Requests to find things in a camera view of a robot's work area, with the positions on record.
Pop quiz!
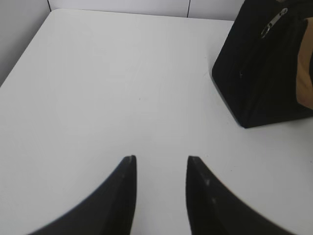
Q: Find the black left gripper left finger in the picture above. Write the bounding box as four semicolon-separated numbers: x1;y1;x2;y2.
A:
34;155;137;235

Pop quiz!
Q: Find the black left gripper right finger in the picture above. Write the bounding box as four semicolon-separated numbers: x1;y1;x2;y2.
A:
185;156;281;235

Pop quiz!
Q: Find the black bag with tan handles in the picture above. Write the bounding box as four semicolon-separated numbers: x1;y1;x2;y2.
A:
212;0;313;128

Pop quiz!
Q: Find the silver zipper pull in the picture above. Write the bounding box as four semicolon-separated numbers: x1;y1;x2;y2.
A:
261;8;288;38

